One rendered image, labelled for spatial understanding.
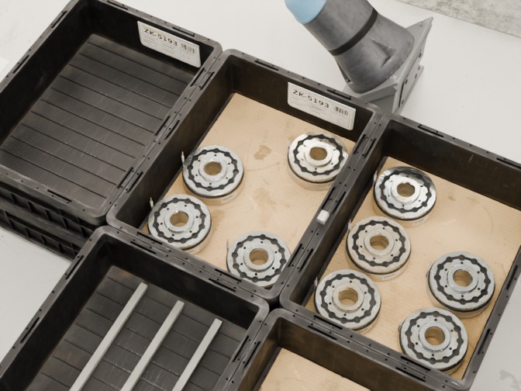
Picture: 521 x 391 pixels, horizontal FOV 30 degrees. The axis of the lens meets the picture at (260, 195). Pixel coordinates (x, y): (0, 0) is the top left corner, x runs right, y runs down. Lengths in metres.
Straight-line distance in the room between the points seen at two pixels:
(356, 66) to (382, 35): 0.07
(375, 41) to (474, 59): 0.30
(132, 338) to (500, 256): 0.60
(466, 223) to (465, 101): 0.38
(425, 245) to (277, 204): 0.25
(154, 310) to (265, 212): 0.25
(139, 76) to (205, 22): 0.30
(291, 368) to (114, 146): 0.51
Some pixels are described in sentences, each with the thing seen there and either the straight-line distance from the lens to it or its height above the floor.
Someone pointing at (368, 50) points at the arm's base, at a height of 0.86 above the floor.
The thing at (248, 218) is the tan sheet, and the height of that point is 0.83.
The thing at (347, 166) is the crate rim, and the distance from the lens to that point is 1.55.
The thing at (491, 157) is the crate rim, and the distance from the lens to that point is 1.59.
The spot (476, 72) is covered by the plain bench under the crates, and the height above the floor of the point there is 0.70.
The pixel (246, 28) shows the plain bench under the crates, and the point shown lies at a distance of 2.03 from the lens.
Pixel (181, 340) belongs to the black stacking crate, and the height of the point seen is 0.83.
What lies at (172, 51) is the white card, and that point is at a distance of 1.77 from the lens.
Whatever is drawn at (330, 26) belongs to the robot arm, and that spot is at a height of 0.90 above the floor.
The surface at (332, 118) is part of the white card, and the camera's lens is 1.68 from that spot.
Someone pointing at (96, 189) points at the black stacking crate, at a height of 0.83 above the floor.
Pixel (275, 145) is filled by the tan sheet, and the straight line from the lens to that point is 1.69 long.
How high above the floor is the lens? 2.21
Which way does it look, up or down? 58 degrees down
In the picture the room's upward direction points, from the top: 1 degrees counter-clockwise
